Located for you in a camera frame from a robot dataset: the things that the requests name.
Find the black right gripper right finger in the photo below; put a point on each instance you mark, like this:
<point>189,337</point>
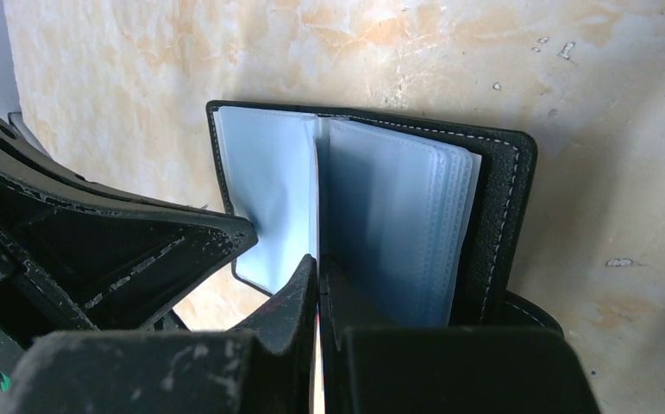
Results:
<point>522,364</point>

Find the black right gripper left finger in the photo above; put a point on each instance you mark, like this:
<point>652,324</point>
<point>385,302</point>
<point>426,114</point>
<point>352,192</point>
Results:
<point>262,365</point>

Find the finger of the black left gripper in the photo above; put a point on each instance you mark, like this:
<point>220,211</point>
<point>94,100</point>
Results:
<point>77,255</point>

